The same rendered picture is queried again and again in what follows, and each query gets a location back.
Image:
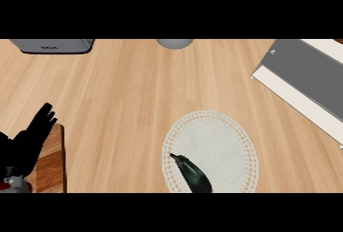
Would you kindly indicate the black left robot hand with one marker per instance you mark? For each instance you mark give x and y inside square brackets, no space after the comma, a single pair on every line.
[26,142]

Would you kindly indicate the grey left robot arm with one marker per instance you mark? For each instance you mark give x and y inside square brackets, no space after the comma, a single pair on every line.
[13,182]

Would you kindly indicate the white oval placemat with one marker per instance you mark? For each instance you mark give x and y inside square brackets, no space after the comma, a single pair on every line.
[214,145]

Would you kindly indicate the grey and white tiered shelf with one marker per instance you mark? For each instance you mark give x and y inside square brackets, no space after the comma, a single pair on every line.
[303,81]

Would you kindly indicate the brown wooden cutting board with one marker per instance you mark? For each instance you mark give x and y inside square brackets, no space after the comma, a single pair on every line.
[48,164]

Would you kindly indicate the red object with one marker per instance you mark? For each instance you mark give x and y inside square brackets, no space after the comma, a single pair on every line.
[26,185]

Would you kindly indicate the grey appliance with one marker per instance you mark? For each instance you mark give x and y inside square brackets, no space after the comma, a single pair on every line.
[53,46]

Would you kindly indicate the grey round object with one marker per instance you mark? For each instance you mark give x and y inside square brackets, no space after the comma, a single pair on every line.
[174,43]

